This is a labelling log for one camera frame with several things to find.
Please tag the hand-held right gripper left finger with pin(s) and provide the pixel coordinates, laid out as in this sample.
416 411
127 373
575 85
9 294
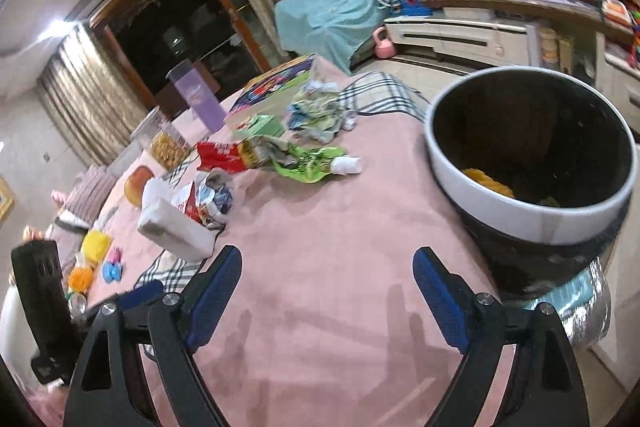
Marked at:
215 292

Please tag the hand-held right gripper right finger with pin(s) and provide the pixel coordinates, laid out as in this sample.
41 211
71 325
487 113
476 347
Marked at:
440 302

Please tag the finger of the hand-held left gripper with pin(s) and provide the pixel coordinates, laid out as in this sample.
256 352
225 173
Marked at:
142 294

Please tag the white red carton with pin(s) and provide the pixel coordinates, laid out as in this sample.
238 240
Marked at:
170 227

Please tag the white blue wrapper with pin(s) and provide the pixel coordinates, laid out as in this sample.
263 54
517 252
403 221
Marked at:
212 194

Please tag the black white-rimmed trash can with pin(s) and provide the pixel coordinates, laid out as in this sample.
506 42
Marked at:
500 217

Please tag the green pouch with white cap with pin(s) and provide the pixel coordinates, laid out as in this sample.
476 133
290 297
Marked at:
305 167

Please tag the small blue toy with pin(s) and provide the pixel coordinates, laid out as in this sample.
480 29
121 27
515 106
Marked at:
112 272

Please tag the orange spiky ball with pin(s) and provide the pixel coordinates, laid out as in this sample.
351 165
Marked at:
80 279

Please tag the small pink toy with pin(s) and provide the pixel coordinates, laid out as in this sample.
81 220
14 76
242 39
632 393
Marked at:
116 254

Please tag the yellow spiky ball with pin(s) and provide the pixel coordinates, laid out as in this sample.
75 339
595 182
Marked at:
95 247

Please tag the orange red fruit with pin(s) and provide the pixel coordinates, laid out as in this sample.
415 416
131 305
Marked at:
137 187

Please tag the pink striped cushion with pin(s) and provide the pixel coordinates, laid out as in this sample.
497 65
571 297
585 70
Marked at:
85 202

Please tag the pink plaid-patch blanket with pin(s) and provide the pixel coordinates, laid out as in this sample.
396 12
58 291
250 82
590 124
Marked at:
325 257

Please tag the orange yellow scrap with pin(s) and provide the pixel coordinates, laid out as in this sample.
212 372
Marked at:
487 182

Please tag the red snack packet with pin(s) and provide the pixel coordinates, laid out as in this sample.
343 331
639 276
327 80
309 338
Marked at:
220 156

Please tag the clear container of snacks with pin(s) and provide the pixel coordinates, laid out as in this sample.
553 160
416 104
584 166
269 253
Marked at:
167 149

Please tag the crumpled yellow green wrapper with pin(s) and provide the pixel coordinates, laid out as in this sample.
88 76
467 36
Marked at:
270 151

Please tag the clear plastic container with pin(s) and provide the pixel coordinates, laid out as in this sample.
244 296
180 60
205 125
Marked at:
135 137

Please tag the small green box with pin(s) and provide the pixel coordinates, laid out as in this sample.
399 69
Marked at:
260 125

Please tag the purple water bottle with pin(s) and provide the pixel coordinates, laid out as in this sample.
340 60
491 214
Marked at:
200 99

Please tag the crumpled green white wrapper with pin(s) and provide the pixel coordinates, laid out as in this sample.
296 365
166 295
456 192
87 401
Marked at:
315 112

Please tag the colourful printed box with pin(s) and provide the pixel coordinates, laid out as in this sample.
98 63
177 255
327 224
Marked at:
270 87

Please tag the pink kettlebell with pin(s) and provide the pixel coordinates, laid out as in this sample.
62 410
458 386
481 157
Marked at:
385 49

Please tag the white television cabinet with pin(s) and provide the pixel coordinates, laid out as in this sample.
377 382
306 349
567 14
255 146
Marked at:
465 32

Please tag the glass sliding door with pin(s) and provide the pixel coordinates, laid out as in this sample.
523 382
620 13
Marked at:
150 22

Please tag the beige slotted box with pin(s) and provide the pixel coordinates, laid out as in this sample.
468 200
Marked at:
566 54

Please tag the stack of round containers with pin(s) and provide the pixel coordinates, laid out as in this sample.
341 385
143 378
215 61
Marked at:
547 44

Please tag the blue toy base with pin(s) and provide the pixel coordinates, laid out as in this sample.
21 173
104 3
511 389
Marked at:
415 8

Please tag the teal cloth cover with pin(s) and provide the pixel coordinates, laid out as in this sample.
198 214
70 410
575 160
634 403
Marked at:
330 17

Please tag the gold picture frame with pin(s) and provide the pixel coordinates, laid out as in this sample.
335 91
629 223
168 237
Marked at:
5 202

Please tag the silver foil duct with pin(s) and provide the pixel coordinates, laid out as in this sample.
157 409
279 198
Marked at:
585 312

